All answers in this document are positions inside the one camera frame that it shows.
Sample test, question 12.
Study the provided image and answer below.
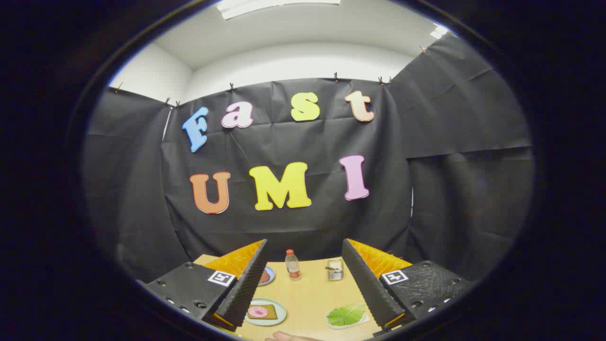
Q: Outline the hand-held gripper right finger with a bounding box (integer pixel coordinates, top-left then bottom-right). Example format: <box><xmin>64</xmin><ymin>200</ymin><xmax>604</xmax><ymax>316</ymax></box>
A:
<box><xmin>342</xmin><ymin>238</ymin><xmax>472</xmax><ymax>332</ymax></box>

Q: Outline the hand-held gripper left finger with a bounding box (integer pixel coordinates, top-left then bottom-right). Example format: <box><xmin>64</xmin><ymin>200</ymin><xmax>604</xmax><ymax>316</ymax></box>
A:
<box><xmin>137</xmin><ymin>239</ymin><xmax>268</xmax><ymax>332</ymax></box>

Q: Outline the green lettuce leaf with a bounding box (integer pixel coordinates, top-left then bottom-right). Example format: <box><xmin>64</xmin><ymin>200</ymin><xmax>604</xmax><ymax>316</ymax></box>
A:
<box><xmin>327</xmin><ymin>304</ymin><xmax>367</xmax><ymax>327</ymax></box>

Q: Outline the square brown bread slice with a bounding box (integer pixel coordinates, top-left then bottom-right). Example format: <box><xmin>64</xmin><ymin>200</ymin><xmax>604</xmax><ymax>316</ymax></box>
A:
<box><xmin>247</xmin><ymin>304</ymin><xmax>278</xmax><ymax>320</ymax></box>

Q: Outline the small white square plate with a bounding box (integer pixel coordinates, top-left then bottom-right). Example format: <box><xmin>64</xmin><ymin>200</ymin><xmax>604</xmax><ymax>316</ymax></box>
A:
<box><xmin>325</xmin><ymin>305</ymin><xmax>371</xmax><ymax>330</ymax></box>

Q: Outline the pale green plate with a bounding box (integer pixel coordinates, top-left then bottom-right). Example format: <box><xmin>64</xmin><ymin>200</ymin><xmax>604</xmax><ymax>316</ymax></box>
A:
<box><xmin>245</xmin><ymin>298</ymin><xmax>287</xmax><ymax>326</ymax></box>

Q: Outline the clear bottle with red cap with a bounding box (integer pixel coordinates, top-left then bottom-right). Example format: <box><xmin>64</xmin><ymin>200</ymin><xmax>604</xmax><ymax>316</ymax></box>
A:
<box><xmin>285</xmin><ymin>250</ymin><xmax>302</xmax><ymax>281</ymax></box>

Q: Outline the long ceiling light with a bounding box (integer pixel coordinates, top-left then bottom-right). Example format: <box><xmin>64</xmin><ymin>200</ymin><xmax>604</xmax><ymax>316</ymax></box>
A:
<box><xmin>217</xmin><ymin>0</ymin><xmax>341</xmax><ymax>20</ymax></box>

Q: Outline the wire mesh basket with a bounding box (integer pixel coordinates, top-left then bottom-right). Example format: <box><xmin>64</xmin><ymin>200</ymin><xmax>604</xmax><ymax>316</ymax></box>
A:
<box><xmin>325</xmin><ymin>259</ymin><xmax>344</xmax><ymax>281</ymax></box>

